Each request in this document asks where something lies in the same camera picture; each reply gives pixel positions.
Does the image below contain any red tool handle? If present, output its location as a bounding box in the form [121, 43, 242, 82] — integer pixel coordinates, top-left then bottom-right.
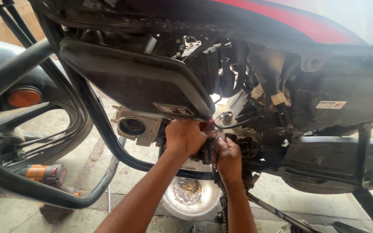
[199, 118, 215, 132]

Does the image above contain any orange grey cordless drill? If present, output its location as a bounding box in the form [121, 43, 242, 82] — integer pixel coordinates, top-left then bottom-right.
[17, 164, 82, 214]

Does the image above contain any person's left hand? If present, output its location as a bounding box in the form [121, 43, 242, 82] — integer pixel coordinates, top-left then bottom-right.
[165, 119, 218, 159]

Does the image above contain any black side panel with sticker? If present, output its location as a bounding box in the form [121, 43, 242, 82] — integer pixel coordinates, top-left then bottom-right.
[284, 53, 373, 131]

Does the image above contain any greasy drive chain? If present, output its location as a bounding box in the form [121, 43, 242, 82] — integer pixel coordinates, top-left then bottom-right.
[212, 136, 265, 233]

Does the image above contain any grey engine cylinder head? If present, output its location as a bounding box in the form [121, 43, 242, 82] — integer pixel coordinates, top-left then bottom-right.
[111, 105, 165, 148]

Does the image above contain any orange round reflector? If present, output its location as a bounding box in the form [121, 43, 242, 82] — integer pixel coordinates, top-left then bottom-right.
[7, 87, 43, 109]

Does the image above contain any black looped cable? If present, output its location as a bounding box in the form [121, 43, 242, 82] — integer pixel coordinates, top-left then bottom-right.
[213, 111, 262, 130]

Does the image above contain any long metal lever rod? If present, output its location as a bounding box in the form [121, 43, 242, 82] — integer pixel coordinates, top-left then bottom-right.
[246, 191, 320, 233]

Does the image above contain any red black motorcycle fuel tank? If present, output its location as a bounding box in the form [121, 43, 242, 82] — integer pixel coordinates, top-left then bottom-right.
[31, 0, 368, 46]

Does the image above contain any black chain cover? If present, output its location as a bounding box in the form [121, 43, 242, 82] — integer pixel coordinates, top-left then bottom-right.
[280, 136, 373, 195]

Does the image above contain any white wire connector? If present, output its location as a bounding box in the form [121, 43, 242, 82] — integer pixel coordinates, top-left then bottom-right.
[251, 85, 265, 99]
[270, 91, 288, 106]

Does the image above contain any round metal bowl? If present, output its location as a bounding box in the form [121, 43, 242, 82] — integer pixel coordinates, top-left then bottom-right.
[160, 176, 223, 222]

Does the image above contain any person's right hand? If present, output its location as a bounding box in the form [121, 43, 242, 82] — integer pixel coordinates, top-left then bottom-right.
[212, 136, 243, 189]

